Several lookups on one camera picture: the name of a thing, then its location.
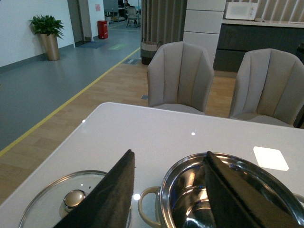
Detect glass pot lid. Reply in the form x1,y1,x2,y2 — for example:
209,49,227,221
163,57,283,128
18,170,133,228

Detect right beige upholstered chair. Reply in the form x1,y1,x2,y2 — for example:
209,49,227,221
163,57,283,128
228,48,304,127

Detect distant office chair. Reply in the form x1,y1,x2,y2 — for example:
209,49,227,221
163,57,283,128
126,7,139,27

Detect red fire extinguisher box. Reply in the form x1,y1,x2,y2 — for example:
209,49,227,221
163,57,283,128
97,20,108,39

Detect white microwave oven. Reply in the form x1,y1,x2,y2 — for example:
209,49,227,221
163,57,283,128
224,2,258,20

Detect blue floor mat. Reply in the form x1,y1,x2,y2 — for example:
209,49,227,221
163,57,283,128
78,41,107,49

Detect green potted plant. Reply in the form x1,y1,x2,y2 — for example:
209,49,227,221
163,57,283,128
30,15,64,61

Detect beige upholstered chair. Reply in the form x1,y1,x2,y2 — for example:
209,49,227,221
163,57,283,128
228,48,304,127
147,41,214,115

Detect beige electric cooking pot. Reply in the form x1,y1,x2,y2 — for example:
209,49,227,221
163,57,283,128
138,152,304,228

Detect woven storage basket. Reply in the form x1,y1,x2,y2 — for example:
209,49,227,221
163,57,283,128
141,38,162,65

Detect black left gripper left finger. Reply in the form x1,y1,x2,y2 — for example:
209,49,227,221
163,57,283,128
55,150,135,228

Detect grey striped curtain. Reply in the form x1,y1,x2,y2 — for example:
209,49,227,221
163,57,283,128
141,0,187,44

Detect left beige upholstered chair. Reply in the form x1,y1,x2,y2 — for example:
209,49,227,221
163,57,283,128
147,41,214,115

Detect dark kitchen counter cabinet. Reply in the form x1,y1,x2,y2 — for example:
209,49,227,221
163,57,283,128
213,24,304,72

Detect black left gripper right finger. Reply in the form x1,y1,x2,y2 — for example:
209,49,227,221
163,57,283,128
203,152,300,228

